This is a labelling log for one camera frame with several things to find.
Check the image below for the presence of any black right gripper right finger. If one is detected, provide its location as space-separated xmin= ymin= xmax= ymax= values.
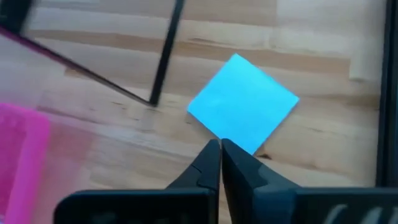
xmin=221 ymin=138 xmax=398 ymax=224

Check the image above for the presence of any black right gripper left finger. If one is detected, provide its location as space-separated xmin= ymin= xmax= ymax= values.
xmin=53 ymin=139 xmax=221 ymax=224

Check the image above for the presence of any translucent plastic storage box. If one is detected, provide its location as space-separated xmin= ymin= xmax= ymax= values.
xmin=0 ymin=34 xmax=97 ymax=224

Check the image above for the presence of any pink plastic object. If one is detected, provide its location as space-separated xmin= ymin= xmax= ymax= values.
xmin=0 ymin=103 xmax=51 ymax=224

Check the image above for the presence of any black frame post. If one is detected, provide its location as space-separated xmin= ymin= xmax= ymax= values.
xmin=375 ymin=0 xmax=398 ymax=188

